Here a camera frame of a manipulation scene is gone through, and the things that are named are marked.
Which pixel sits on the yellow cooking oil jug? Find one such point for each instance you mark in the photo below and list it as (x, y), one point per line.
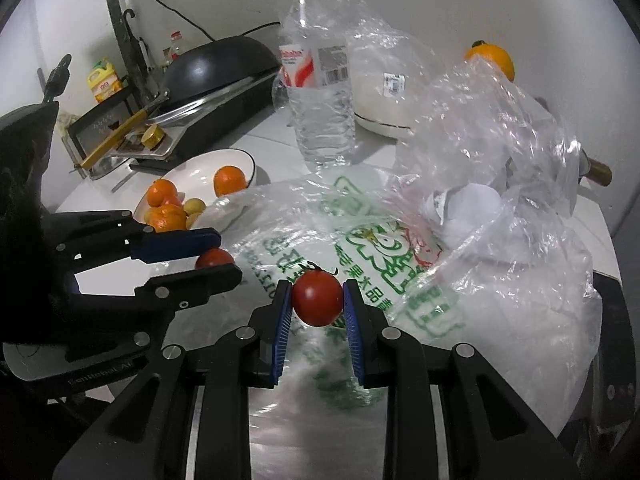
(103, 80)

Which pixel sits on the brown longan three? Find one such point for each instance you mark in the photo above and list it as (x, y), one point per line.
(147, 215)

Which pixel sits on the mandarin orange two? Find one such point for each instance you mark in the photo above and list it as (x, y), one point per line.
(158, 190)

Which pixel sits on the crumpled clear plastic bag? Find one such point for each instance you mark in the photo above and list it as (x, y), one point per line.
(490, 162)

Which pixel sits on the black wok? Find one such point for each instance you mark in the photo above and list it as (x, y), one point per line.
(199, 72)

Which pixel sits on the brown longan one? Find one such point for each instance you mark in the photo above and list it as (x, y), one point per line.
(193, 206)

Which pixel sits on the black dish rack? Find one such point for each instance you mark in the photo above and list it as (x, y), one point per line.
(111, 114)

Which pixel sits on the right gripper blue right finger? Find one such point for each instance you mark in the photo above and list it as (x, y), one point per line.
(358, 330)

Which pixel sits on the small pan wooden handle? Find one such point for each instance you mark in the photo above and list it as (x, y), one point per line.
(585, 159)

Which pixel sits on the white round plate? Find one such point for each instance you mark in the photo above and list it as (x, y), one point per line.
(194, 178)

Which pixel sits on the clear plastic water bottle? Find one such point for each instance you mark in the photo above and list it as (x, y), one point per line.
(316, 75)

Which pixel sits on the glass pot lid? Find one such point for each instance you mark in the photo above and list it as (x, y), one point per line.
(100, 159)

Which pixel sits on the printed clear plastic bag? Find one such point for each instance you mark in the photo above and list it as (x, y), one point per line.
(518, 286)

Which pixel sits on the red cherry tomato three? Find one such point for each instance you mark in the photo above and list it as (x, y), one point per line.
(214, 257)

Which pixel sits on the red label sauce bottle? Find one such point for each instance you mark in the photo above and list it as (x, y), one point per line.
(178, 46)

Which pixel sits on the mandarin orange one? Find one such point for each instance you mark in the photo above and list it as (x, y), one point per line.
(228, 180)

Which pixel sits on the brown longan two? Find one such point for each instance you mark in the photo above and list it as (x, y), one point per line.
(191, 219)

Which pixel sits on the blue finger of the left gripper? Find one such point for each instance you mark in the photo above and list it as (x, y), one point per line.
(154, 247)
(188, 289)

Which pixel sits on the large orange by wall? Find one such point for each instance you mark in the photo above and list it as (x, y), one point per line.
(495, 54)

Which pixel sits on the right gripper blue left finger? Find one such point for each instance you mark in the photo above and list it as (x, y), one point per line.
(275, 332)

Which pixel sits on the mandarin orange three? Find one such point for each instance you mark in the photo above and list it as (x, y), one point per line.
(168, 219)

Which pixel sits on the bagged white bowl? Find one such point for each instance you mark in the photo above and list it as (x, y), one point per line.
(388, 69)

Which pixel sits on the red cherry tomato one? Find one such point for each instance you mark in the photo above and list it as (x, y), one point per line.
(317, 297)

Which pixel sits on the red cherry tomato two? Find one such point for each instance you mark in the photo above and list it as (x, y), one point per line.
(172, 200)

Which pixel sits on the steel induction cooker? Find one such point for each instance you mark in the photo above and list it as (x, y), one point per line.
(164, 141)

